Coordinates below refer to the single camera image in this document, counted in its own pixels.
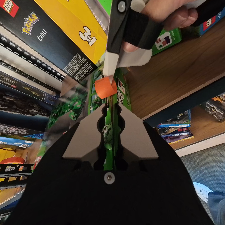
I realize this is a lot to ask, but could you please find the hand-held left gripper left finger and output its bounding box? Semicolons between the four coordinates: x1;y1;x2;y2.
62;103;107;171

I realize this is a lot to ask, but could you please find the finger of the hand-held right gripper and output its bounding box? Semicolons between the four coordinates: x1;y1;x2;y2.
103;51;120;83

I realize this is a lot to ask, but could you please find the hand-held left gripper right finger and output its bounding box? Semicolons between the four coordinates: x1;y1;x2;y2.
113;102;159;171

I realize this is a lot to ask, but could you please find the orange tape piece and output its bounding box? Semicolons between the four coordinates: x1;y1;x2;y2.
95;77;117;99

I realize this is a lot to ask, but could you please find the green pixel-print toy box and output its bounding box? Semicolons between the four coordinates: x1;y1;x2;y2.
47;67;132;172

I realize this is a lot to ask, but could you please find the wooden shelf unit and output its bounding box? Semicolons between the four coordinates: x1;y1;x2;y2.
0;22;225;158

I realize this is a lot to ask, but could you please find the person's right hand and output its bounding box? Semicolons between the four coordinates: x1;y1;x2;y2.
123;0;199;53

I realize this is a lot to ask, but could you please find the large green toy box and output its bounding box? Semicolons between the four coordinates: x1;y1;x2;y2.
96;0;114;20

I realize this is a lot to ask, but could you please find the blue and yellow toy box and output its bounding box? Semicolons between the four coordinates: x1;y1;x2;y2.
157;127;194;145

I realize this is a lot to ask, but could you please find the small green toy box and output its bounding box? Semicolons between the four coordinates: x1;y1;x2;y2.
151;28;182;56

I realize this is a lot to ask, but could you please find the black toy box white text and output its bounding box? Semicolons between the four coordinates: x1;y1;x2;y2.
0;123;45;139

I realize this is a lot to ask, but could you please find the black toy box yellow logo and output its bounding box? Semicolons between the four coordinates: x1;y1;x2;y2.
0;0;98;83

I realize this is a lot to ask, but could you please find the blue landscape toy box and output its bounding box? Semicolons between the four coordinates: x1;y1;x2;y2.
0;134;43;149

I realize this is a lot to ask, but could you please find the dark toy box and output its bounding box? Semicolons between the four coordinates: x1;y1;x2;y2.
0;91;53;124

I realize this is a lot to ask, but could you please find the yellow toy box red print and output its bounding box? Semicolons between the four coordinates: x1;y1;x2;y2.
0;148;29;165

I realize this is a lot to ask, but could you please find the white shoe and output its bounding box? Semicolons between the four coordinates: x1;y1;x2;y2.
192;182;214;202

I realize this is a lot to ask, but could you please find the black toy box car picture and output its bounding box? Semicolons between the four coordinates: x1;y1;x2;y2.
0;70;61;106

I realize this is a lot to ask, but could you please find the black car-print toy box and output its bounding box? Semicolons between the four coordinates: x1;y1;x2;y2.
205;93;225;123

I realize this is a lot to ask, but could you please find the dark trouser leg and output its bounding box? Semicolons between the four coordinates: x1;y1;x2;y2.
207;191;225;225

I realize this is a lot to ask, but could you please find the black shelf price rail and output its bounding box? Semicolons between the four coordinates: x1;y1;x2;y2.
0;34;66;83
0;163;34;178

